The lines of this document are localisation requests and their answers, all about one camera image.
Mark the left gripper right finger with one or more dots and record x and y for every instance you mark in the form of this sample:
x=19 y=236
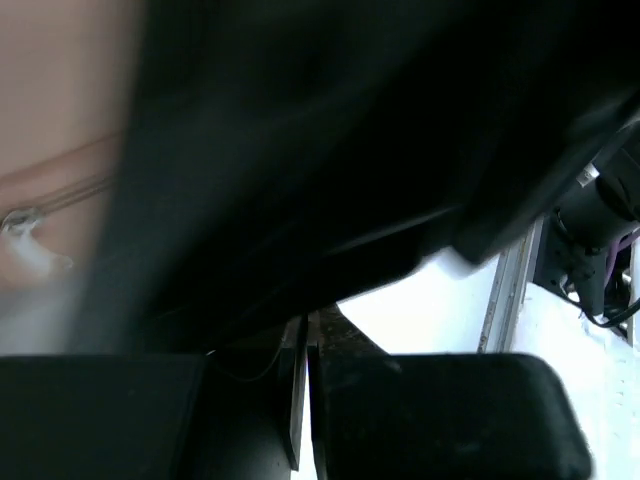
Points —
x=376 y=415

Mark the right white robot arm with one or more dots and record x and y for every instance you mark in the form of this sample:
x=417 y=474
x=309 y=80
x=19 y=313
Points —
x=591 y=224

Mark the pink suitcase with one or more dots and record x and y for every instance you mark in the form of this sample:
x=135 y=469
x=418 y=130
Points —
x=176 y=175

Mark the aluminium frame rail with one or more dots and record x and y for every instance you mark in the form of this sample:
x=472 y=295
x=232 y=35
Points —
x=514 y=270

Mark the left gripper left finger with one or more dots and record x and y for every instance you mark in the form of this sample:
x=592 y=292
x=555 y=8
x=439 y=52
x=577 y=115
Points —
x=232 y=415

